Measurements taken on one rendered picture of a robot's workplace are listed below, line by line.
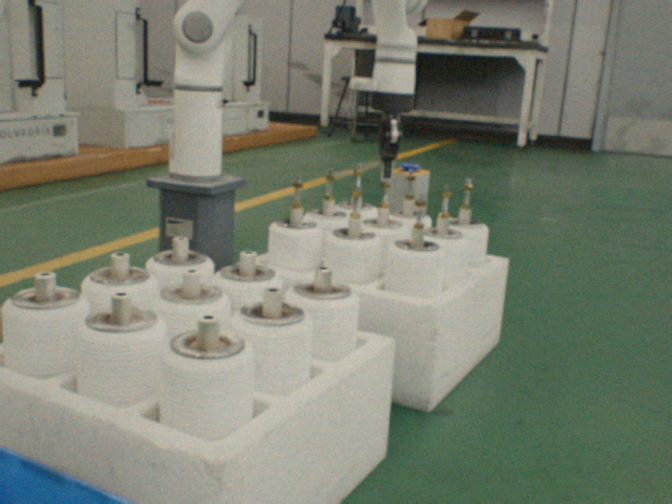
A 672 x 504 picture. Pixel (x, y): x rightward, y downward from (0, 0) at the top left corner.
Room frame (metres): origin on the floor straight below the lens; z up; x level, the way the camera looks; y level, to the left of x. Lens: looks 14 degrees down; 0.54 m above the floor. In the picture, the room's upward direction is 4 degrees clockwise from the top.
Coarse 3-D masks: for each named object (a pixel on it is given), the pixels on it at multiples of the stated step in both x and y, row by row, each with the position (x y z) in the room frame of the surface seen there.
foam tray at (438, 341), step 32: (288, 288) 1.21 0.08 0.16; (352, 288) 1.16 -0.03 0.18; (384, 288) 1.21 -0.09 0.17; (448, 288) 1.21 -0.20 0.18; (480, 288) 1.27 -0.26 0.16; (384, 320) 1.13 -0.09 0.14; (416, 320) 1.10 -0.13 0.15; (448, 320) 1.13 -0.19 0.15; (480, 320) 1.29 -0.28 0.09; (416, 352) 1.10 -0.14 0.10; (448, 352) 1.14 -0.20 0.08; (480, 352) 1.31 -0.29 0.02; (416, 384) 1.10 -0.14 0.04; (448, 384) 1.16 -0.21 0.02
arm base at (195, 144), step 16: (176, 96) 1.42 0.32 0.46; (192, 96) 1.40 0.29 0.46; (208, 96) 1.41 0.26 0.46; (176, 112) 1.42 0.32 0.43; (192, 112) 1.40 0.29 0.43; (208, 112) 1.41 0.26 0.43; (176, 128) 1.42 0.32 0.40; (192, 128) 1.40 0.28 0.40; (208, 128) 1.41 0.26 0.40; (176, 144) 1.42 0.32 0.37; (192, 144) 1.40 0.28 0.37; (208, 144) 1.41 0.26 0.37; (176, 160) 1.42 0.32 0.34; (192, 160) 1.40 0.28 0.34; (208, 160) 1.41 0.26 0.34; (176, 176) 1.42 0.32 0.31; (192, 176) 1.40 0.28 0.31; (208, 176) 1.41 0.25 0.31
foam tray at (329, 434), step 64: (0, 384) 0.73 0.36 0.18; (64, 384) 0.74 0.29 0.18; (320, 384) 0.78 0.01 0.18; (384, 384) 0.91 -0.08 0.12; (64, 448) 0.69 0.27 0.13; (128, 448) 0.65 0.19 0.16; (192, 448) 0.62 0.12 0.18; (256, 448) 0.64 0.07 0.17; (320, 448) 0.76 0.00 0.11; (384, 448) 0.93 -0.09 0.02
